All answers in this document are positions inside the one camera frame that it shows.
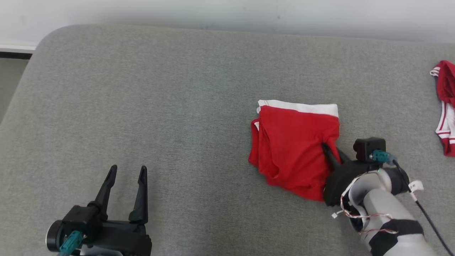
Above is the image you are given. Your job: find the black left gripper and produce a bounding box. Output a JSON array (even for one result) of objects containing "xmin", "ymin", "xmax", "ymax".
[{"xmin": 80, "ymin": 165, "xmax": 152, "ymax": 256}]

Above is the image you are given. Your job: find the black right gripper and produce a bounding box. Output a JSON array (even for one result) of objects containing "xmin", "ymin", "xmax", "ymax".
[{"xmin": 321, "ymin": 142, "xmax": 386, "ymax": 207}]

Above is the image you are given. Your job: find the red garment with white band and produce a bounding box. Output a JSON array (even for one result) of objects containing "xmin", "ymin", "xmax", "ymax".
[{"xmin": 248, "ymin": 100, "xmax": 341, "ymax": 202}]

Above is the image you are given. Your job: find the red garment with striped trim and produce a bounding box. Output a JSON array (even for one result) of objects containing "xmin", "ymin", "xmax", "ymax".
[{"xmin": 429, "ymin": 60, "xmax": 455, "ymax": 157}]

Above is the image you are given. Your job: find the teal right camera cable connector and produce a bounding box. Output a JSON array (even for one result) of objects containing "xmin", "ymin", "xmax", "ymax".
[{"xmin": 370, "ymin": 150, "xmax": 397, "ymax": 166}]

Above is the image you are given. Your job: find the teal camera cable connector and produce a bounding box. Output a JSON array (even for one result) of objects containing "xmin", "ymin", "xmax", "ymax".
[
  {"xmin": 370, "ymin": 150, "xmax": 397, "ymax": 166},
  {"xmin": 59, "ymin": 230, "xmax": 84, "ymax": 254}
]

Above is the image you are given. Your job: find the thin red white wire bundle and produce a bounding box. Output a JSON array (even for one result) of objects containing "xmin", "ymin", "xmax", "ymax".
[{"xmin": 331, "ymin": 177, "xmax": 398, "ymax": 236}]

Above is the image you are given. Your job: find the teal left camera cable connector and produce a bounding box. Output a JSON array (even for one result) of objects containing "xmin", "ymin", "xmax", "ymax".
[{"xmin": 59, "ymin": 230, "xmax": 84, "ymax": 254}]

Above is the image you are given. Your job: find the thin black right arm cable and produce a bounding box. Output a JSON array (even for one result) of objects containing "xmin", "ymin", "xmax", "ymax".
[{"xmin": 392, "ymin": 159, "xmax": 455, "ymax": 256}]

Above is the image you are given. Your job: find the white and black wall skirting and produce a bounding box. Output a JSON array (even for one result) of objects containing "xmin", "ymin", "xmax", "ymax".
[{"xmin": 0, "ymin": 43, "xmax": 37, "ymax": 60}]

